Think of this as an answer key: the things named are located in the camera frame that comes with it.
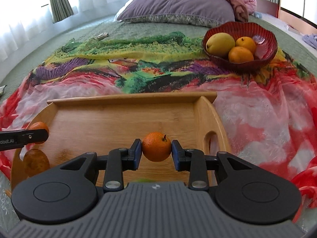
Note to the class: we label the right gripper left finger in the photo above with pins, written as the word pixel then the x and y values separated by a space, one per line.
pixel 90 172

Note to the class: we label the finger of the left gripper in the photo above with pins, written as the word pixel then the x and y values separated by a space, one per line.
pixel 25 137

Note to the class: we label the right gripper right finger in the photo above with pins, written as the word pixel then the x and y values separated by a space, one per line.
pixel 199 164

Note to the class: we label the small orange mandarin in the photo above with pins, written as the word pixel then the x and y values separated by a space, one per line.
pixel 39 126

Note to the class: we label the small mandarin with stem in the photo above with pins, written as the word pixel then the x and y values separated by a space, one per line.
pixel 156 147

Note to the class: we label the dull brown orange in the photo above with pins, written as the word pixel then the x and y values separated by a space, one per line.
pixel 35 162

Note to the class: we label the green apple on tray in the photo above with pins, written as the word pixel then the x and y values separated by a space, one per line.
pixel 143 180

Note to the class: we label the white crumpled paper bag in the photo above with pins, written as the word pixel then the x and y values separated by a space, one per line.
pixel 2 90

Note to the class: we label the wooden serving tray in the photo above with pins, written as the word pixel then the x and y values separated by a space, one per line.
pixel 100 124

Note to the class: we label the colourful red floral scarf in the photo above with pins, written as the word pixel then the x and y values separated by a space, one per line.
pixel 270 117

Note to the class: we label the yellow mango in bowl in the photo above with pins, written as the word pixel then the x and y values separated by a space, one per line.
pixel 220 44

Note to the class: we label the small wrapper on bedspread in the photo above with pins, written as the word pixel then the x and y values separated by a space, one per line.
pixel 100 36

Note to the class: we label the green quilted bedspread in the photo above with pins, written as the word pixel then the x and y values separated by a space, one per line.
pixel 288 41

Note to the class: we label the red glass fruit bowl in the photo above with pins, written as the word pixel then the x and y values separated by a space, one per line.
pixel 265 40

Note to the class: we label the purple pillow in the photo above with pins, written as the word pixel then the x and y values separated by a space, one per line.
pixel 205 13

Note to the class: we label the lavender cloth at right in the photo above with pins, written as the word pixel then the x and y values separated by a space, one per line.
pixel 311 40

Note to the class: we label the wooden bed frame edge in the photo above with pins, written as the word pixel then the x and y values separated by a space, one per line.
pixel 291 21

